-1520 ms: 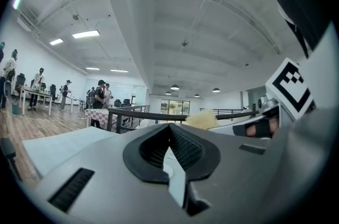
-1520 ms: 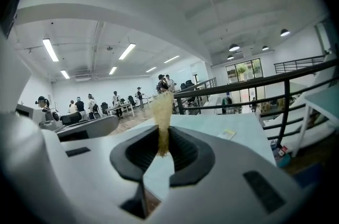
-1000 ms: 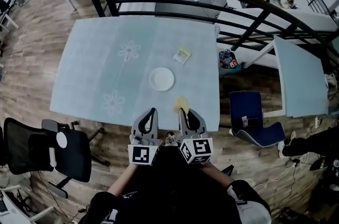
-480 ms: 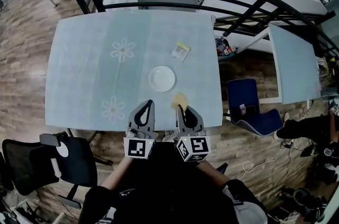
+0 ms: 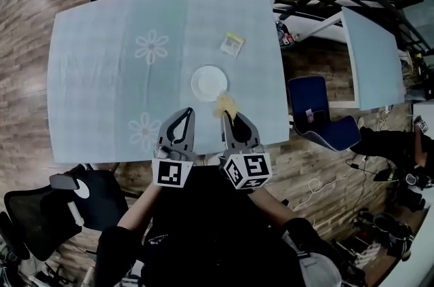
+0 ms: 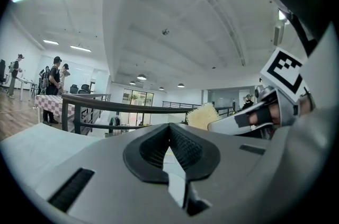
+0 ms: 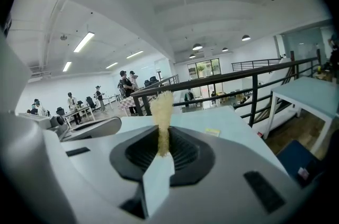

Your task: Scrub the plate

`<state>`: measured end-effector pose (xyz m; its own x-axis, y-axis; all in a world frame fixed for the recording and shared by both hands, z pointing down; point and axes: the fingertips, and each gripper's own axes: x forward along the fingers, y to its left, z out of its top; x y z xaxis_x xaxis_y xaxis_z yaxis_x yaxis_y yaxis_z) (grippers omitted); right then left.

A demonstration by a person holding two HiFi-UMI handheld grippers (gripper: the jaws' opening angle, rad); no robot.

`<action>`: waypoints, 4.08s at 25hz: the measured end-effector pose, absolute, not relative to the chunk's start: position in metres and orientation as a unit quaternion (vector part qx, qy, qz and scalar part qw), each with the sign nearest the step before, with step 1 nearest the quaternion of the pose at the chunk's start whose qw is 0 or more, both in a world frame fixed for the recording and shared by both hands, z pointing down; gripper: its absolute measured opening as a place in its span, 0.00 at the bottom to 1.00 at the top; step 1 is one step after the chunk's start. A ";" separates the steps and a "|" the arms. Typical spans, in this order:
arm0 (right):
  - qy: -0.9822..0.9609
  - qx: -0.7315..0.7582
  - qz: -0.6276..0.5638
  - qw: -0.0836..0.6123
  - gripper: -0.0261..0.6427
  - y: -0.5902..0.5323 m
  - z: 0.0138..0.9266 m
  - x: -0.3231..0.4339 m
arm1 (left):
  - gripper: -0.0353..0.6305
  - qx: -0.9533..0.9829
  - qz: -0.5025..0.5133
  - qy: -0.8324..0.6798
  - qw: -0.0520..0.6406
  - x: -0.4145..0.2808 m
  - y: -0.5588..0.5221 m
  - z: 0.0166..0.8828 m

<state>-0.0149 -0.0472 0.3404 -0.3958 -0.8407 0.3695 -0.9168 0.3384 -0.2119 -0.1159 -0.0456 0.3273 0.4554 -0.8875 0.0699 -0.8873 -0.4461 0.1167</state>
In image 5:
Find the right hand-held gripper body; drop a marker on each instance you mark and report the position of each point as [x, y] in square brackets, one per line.
[251, 170]

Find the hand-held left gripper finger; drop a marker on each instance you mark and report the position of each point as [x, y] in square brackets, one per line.
[190, 136]
[166, 136]

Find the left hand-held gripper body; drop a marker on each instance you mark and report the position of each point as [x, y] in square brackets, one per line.
[171, 173]

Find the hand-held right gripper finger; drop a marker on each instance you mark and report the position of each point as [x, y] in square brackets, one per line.
[228, 133]
[249, 133]

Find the yellow sponge piece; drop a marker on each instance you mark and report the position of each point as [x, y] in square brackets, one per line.
[225, 104]

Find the white plate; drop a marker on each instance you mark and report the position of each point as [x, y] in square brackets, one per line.
[207, 82]

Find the person's right forearm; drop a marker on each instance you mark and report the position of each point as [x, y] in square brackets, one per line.
[271, 207]

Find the person's left forearm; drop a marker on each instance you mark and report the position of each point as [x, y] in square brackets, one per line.
[139, 207]

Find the grey shoulder bag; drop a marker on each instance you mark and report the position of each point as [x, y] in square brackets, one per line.
[322, 268]

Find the small pink packet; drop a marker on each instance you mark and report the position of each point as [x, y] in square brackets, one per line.
[309, 115]

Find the person's black shirt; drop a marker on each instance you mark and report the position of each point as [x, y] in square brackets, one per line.
[210, 228]

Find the blue chair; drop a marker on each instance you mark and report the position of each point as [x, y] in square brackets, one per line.
[308, 95]

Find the black phone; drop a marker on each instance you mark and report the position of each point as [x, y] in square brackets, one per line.
[321, 116]

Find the black office chair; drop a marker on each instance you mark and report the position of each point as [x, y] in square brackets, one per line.
[101, 204]

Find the light blue flowered tablecloth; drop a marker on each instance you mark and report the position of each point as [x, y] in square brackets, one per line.
[101, 92]

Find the clear packet with yellow label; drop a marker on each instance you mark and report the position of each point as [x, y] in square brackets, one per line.
[232, 44]

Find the bin with bottles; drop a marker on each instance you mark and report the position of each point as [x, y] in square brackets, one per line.
[286, 38]

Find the light blue topped white table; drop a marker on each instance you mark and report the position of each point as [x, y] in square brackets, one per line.
[373, 58]

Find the black striped backpack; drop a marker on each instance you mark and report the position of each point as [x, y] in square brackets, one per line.
[390, 228]

